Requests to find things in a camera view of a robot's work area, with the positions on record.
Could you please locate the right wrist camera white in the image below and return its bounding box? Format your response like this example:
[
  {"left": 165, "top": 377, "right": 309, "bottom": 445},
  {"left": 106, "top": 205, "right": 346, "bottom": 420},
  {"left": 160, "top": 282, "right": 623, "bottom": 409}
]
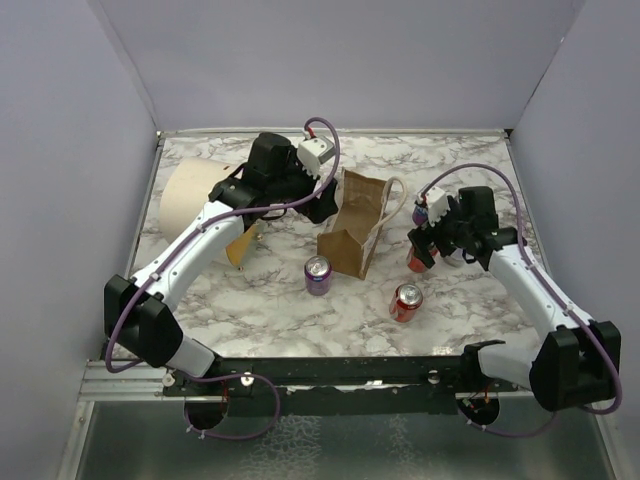
[{"left": 418, "top": 187, "right": 450, "bottom": 225}]

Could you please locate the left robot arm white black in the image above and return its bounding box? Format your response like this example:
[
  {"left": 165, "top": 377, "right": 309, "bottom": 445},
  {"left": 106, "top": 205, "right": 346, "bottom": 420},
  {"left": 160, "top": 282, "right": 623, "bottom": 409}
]
[{"left": 104, "top": 126, "right": 340, "bottom": 395}]

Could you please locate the red cola can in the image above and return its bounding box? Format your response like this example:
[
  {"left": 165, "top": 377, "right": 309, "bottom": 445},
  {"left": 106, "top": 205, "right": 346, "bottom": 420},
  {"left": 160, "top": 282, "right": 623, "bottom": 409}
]
[
  {"left": 389, "top": 283, "right": 423, "bottom": 323},
  {"left": 407, "top": 246, "right": 439, "bottom": 273}
]

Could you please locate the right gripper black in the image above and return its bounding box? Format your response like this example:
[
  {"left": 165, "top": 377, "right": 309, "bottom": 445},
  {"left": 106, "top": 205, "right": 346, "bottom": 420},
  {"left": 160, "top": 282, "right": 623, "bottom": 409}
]
[{"left": 409, "top": 197, "right": 473, "bottom": 267}]

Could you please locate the jute canvas tote bag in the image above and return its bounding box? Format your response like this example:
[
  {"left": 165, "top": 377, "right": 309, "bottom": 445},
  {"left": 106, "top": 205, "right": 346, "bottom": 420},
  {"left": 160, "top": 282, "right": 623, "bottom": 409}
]
[{"left": 316, "top": 169, "right": 408, "bottom": 280}]

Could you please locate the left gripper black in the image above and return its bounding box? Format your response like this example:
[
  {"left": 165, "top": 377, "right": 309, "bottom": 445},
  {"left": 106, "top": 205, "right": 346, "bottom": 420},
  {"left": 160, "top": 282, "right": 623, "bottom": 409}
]
[{"left": 268, "top": 149, "right": 338, "bottom": 223}]

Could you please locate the purple can near front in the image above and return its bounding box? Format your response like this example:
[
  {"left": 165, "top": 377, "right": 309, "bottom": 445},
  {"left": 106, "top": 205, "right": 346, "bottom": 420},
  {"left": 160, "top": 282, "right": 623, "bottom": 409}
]
[{"left": 304, "top": 255, "right": 332, "bottom": 296}]

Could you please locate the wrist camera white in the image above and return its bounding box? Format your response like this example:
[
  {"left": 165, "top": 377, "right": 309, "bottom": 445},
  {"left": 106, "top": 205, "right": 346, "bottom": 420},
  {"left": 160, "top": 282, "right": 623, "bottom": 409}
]
[
  {"left": 418, "top": 187, "right": 450, "bottom": 225},
  {"left": 297, "top": 137, "right": 335, "bottom": 178}
]

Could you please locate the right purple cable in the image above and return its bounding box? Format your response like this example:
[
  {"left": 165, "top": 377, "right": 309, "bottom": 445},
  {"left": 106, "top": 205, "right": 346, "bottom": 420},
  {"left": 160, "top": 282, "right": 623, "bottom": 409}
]
[{"left": 419, "top": 163, "right": 624, "bottom": 439}]

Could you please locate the black front mounting rail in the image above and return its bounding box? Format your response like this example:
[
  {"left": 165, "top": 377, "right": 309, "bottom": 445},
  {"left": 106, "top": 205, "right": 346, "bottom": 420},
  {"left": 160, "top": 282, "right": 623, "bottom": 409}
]
[{"left": 163, "top": 355, "right": 483, "bottom": 417}]

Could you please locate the beige round box orange lid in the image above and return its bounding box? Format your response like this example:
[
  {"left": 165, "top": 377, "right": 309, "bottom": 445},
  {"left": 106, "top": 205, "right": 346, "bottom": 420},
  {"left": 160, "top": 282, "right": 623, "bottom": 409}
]
[{"left": 159, "top": 157, "right": 261, "bottom": 270}]

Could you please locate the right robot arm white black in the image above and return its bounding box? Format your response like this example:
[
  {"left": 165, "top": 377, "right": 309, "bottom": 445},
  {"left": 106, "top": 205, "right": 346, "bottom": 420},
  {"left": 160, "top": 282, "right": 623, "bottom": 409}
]
[{"left": 408, "top": 186, "right": 621, "bottom": 412}]

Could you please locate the red cola can front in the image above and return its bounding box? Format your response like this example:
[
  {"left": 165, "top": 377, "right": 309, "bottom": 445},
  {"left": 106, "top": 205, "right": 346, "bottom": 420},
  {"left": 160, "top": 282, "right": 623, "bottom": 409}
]
[{"left": 389, "top": 283, "right": 423, "bottom": 323}]

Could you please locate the purple Fanta can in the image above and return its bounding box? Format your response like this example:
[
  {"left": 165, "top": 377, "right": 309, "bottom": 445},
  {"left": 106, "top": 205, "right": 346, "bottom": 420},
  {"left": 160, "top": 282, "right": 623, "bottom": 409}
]
[{"left": 412, "top": 200, "right": 429, "bottom": 226}]

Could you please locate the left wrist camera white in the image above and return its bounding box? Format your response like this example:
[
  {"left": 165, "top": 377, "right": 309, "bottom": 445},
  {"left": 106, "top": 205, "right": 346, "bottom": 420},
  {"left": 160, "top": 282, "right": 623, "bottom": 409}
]
[{"left": 297, "top": 137, "right": 335, "bottom": 178}]

